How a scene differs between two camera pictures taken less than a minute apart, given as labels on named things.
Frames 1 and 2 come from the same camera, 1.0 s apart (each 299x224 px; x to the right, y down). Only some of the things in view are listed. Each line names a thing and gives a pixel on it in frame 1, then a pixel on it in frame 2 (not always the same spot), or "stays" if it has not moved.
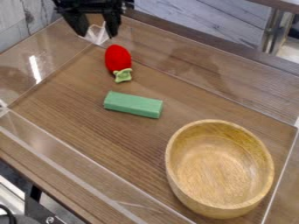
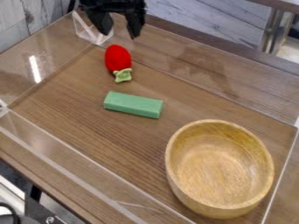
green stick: [135, 105] stays
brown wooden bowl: [219, 169] stays
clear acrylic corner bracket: [98, 34] stays
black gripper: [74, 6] to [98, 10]
